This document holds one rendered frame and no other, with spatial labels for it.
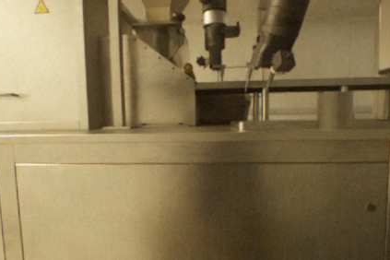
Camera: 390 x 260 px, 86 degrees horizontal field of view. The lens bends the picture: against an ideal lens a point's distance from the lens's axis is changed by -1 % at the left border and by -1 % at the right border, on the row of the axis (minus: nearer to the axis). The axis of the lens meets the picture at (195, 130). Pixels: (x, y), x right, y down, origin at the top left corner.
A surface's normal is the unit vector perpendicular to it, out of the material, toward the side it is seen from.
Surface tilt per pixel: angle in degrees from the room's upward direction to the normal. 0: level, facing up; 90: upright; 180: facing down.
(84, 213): 90
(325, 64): 90
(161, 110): 90
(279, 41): 122
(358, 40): 90
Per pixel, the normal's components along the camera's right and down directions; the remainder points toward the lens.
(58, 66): -0.07, 0.07
